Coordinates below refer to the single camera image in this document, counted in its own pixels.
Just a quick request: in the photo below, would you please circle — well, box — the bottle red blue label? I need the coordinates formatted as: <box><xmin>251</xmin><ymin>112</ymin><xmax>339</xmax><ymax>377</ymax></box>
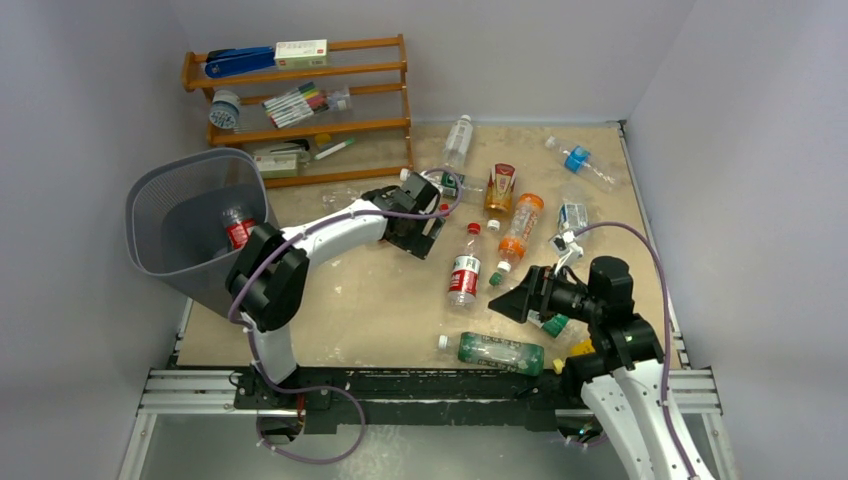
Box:
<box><xmin>219</xmin><ymin>205</ymin><xmax>257</xmax><ymax>252</ymax></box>

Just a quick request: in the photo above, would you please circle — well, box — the clear unlabelled bottle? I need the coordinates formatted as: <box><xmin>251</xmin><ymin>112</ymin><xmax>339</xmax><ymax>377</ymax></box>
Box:
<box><xmin>321</xmin><ymin>188</ymin><xmax>363</xmax><ymax>214</ymax></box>

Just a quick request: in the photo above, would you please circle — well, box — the blue stapler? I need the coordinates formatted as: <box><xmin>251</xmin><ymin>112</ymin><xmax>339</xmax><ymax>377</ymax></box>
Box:
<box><xmin>204</xmin><ymin>46</ymin><xmax>275</xmax><ymax>79</ymax></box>

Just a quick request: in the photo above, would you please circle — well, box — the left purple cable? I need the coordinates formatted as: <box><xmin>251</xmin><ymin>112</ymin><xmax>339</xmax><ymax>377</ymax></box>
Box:
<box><xmin>227</xmin><ymin>167</ymin><xmax>465</xmax><ymax>395</ymax></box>

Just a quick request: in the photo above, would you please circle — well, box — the clear bottle blue label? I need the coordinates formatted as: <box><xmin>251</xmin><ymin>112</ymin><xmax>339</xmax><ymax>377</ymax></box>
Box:
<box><xmin>544</xmin><ymin>136</ymin><xmax>620</xmax><ymax>192</ymax></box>

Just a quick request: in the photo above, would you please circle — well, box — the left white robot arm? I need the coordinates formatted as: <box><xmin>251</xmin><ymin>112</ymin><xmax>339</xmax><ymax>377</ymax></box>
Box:
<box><xmin>225</xmin><ymin>172</ymin><xmax>445</xmax><ymax>409</ymax></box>

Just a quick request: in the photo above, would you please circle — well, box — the bottle green cap green label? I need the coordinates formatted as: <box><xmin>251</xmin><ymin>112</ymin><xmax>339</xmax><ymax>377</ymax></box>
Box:
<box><xmin>526</xmin><ymin>314</ymin><xmax>569</xmax><ymax>338</ymax></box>

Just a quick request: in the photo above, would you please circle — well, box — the yellow bottle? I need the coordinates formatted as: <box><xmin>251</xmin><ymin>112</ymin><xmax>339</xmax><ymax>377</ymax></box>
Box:
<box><xmin>552</xmin><ymin>339</ymin><xmax>595</xmax><ymax>375</ymax></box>

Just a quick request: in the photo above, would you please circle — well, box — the crushed bottle blue white label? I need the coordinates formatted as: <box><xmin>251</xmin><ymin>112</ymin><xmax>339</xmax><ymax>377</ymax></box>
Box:
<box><xmin>557</xmin><ymin>186</ymin><xmax>589</xmax><ymax>233</ymax></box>

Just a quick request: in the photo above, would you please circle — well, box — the pack of coloured markers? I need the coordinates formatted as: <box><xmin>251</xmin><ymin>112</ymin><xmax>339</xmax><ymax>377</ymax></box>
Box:
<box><xmin>261</xmin><ymin>82</ymin><xmax>329</xmax><ymax>128</ymax></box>

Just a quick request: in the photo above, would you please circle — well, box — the wooden slatted shelf rack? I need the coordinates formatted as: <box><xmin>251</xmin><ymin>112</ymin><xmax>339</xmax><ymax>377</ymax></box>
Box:
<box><xmin>180</xmin><ymin>34</ymin><xmax>415</xmax><ymax>188</ymax></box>

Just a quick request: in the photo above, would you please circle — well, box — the green and white marker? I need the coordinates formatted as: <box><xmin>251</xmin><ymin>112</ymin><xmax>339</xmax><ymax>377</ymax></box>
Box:
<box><xmin>313</xmin><ymin>138</ymin><xmax>355</xmax><ymax>161</ymax></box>

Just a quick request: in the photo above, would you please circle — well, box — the white stapler on shelf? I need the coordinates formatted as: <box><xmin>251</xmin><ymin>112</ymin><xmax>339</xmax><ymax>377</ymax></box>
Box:
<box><xmin>253</xmin><ymin>139</ymin><xmax>312</xmax><ymax>180</ymax></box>

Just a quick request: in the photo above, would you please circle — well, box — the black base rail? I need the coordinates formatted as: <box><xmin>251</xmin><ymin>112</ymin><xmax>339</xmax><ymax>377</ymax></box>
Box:
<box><xmin>229</xmin><ymin>367</ymin><xmax>603</xmax><ymax>443</ymax></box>

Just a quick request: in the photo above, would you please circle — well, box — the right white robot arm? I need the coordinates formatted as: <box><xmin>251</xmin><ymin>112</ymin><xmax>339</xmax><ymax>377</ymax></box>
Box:
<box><xmin>488</xmin><ymin>256</ymin><xmax>713</xmax><ymax>479</ymax></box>

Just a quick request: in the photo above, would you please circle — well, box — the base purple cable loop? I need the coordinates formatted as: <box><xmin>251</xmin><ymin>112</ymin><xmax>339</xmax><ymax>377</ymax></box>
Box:
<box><xmin>254</xmin><ymin>387</ymin><xmax>369</xmax><ymax>465</ymax></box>

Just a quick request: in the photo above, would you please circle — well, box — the clear bottle green label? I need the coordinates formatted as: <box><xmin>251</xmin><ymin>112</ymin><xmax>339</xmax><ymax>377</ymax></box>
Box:
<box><xmin>420</xmin><ymin>169</ymin><xmax>488</xmax><ymax>204</ymax></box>

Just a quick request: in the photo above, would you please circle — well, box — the white and red box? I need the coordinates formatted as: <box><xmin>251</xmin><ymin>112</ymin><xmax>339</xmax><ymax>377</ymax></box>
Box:
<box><xmin>273</xmin><ymin>39</ymin><xmax>328</xmax><ymax>71</ymax></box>

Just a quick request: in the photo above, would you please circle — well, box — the grey mesh waste bin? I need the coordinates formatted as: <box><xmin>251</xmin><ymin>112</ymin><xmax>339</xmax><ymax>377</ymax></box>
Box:
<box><xmin>125</xmin><ymin>148</ymin><xmax>278</xmax><ymax>317</ymax></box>

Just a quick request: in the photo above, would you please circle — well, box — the bottle red label red cap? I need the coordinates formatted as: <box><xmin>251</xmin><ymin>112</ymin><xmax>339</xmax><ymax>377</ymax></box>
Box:
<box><xmin>447</xmin><ymin>222</ymin><xmax>481</xmax><ymax>308</ymax></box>

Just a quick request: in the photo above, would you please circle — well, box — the clear bottle white cap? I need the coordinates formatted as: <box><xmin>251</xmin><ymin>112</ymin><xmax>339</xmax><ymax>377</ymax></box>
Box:
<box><xmin>442</xmin><ymin>115</ymin><xmax>473</xmax><ymax>170</ymax></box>

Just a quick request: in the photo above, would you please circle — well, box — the orange drink bottle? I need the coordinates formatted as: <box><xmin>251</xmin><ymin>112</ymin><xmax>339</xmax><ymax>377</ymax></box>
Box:
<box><xmin>496</xmin><ymin>193</ymin><xmax>544</xmax><ymax>275</ymax></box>

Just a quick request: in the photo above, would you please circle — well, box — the green tea bottle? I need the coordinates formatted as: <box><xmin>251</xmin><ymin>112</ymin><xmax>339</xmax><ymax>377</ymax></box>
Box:
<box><xmin>437</xmin><ymin>331</ymin><xmax>545</xmax><ymax>377</ymax></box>

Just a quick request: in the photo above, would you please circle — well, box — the amber tea bottle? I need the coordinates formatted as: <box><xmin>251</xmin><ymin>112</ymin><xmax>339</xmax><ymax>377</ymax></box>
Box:
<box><xmin>483</xmin><ymin>163</ymin><xmax>516</xmax><ymax>232</ymax></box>

